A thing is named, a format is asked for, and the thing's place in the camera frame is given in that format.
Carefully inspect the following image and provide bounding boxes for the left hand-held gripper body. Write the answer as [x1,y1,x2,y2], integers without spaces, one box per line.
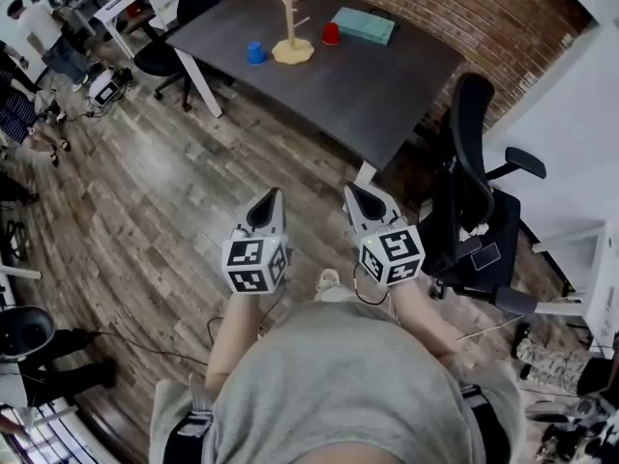
[221,223,293,296]

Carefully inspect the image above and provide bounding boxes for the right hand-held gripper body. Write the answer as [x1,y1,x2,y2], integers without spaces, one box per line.
[354,213,427,288]

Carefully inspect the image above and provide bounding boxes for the wooden mug tree stand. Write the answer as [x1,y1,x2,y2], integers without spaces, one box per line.
[260,0,316,66]

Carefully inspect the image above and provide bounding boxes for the person's right forearm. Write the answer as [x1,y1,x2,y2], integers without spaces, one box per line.
[386,280,465,363]

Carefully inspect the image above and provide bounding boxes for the person's left forearm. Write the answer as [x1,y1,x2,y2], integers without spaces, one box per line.
[205,290,265,393]

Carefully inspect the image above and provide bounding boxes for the white table leg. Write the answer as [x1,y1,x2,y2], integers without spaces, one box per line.
[354,159,379,189]
[172,45,224,120]

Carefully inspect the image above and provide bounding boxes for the person's white shoe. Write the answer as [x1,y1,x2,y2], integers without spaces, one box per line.
[313,268,342,304]

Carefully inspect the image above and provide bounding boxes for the black smartphone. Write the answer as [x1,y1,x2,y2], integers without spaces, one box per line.
[470,241,505,272]

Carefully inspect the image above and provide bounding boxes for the black mesh office chair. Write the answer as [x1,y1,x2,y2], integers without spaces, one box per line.
[418,72,548,319]

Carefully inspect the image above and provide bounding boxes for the person's grey shirt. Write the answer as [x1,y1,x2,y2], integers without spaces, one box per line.
[149,300,526,464]

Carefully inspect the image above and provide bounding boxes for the black padded office chair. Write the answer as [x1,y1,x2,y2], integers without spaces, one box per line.
[133,0,233,114]

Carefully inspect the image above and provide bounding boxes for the white floor device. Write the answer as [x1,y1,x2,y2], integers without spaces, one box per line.
[88,67,123,108]

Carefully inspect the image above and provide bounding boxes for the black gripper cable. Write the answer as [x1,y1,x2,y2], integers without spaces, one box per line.
[352,262,392,307]

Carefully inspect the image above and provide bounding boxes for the black harness strap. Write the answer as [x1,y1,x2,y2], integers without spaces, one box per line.
[458,383,512,464]
[162,402,215,464]

